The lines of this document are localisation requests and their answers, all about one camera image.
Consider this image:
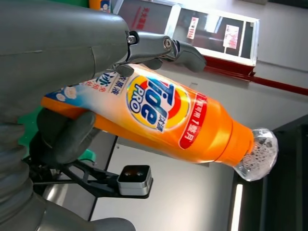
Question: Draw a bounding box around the black camera bracket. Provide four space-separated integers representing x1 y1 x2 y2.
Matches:
24 156 121 200

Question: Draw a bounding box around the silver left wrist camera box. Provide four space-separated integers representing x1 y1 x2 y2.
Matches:
117 165 154 197

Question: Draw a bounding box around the orange Tide detergent bottle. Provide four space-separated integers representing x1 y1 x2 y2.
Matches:
40 64 279 182
88 0 112 13

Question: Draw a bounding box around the white framed fire cabinet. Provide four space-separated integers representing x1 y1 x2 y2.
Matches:
112 0 260 77

